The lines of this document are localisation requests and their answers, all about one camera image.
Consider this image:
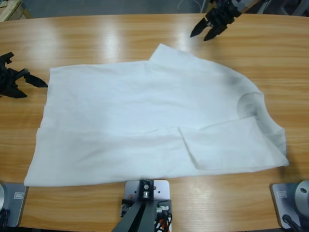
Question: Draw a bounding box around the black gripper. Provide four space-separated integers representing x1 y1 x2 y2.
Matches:
0 67 49 100
190 0 242 42

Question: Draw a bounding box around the white t-shirt with small print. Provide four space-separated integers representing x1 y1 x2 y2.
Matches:
24 43 290 187

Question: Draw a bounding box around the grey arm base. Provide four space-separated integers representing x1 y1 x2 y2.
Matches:
269 179 309 230
0 182 29 228

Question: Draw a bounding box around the cardboard boxes stack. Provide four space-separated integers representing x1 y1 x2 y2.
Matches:
0 0 31 22

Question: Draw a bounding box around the black clamp block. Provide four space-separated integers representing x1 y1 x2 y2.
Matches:
120 198 172 219

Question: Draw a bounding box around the white cable loop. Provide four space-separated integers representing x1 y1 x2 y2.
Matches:
177 0 202 13

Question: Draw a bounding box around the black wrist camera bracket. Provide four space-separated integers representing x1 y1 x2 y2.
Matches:
0 51 14 70

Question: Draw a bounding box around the grey metal frame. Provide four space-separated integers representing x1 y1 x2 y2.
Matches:
262 0 309 16

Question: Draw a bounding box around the black base cable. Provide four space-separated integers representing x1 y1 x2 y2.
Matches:
282 214 304 232
0 209 11 227

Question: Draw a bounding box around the white mount plate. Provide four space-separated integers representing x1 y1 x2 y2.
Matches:
124 179 171 202

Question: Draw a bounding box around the orange cable bundle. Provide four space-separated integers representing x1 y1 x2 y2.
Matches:
154 214 173 232

